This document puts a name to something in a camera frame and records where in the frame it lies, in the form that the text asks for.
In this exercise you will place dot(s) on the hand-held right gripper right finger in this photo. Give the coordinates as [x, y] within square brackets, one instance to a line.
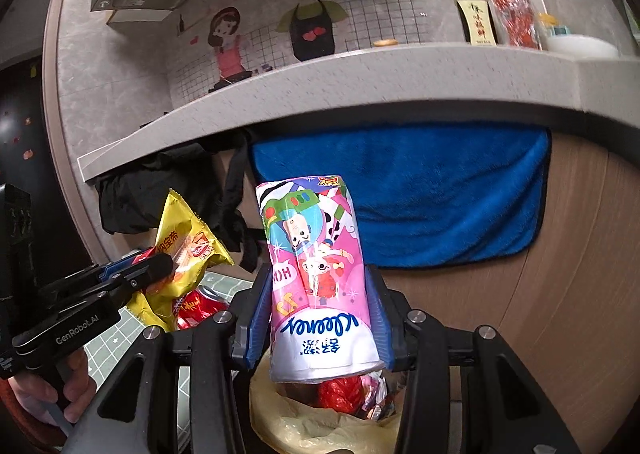
[382, 324]

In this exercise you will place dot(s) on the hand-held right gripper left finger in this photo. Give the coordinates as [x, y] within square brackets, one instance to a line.
[257, 314]

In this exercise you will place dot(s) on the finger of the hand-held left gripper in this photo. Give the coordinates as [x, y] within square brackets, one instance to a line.
[150, 271]
[75, 279]

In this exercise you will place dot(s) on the yellow snack packet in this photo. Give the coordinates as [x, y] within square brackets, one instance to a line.
[185, 234]

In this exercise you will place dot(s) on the pink cartoon tissue pack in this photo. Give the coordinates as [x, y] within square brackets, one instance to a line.
[315, 259]

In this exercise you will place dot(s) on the red plastic bag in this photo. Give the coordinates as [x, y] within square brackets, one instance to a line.
[340, 394]

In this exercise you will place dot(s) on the yellowish plastic bag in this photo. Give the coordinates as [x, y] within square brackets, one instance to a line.
[300, 429]

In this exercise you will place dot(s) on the person's left hand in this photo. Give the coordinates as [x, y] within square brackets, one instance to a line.
[80, 384]

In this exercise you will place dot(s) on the green checked cloth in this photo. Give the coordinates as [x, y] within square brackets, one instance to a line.
[112, 344]

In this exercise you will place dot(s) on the red drink can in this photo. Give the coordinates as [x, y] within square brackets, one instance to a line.
[200, 306]

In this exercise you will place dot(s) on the black cloth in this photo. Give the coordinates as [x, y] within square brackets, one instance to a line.
[150, 179]

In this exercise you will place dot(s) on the dark door with stickers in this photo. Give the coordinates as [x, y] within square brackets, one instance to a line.
[25, 134]

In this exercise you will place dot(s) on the blue towel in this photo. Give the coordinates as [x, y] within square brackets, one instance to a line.
[450, 184]

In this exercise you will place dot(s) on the small tan round lid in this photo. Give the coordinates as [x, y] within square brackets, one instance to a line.
[385, 42]

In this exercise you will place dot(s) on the clear bottle with yellow label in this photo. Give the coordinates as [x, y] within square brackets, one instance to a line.
[475, 19]

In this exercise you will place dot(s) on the white bowl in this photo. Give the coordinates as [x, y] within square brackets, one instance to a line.
[582, 47]

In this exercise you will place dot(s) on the small jar with yellow lid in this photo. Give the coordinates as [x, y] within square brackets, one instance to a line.
[552, 27]

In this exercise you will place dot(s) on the red drink bottle orange cap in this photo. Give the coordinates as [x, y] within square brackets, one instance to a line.
[512, 4]

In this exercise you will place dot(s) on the cartoon girl wall sticker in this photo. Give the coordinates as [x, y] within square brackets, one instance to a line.
[227, 44]

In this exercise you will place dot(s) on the cartoon boy wall sticker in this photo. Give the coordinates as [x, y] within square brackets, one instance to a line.
[312, 19]

